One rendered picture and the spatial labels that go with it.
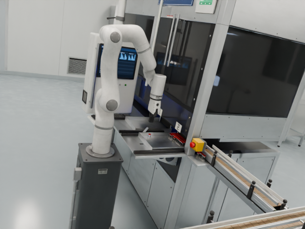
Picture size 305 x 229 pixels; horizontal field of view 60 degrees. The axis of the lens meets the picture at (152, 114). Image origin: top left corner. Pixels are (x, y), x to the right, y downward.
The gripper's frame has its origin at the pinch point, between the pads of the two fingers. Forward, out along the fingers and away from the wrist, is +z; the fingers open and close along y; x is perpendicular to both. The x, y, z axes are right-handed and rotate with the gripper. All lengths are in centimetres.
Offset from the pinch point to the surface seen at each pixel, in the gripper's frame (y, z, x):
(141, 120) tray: 54, 22, -18
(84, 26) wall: 544, -28, -50
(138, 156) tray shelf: -10.9, 22.6, 9.9
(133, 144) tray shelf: 5.9, 22.4, 7.1
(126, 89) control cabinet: 91, 4, -13
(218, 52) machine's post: -12, -53, -32
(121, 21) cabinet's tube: 95, -59, 1
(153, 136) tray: 19.7, 22.0, -15.3
